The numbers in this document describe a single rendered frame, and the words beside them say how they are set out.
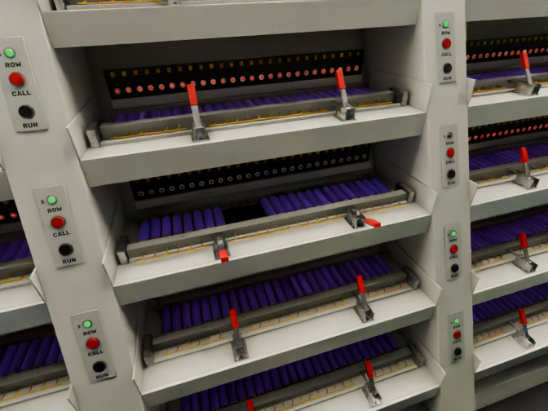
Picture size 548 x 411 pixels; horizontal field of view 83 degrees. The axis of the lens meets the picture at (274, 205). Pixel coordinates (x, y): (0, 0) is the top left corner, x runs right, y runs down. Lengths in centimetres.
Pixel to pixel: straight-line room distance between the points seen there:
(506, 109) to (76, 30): 79
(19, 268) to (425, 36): 81
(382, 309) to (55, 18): 76
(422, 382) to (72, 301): 74
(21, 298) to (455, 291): 81
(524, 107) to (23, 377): 110
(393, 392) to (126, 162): 73
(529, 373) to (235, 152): 98
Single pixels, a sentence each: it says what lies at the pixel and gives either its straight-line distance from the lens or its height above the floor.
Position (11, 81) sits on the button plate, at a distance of 57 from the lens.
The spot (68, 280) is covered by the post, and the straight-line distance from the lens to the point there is 58.
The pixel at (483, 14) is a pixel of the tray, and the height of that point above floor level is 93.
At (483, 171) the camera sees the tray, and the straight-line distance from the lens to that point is 88.
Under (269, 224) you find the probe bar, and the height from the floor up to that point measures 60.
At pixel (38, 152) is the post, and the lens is 56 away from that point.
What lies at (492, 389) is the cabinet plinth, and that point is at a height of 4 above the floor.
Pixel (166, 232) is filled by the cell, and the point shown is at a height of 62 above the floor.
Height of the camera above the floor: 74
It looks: 11 degrees down
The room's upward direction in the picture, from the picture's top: 8 degrees counter-clockwise
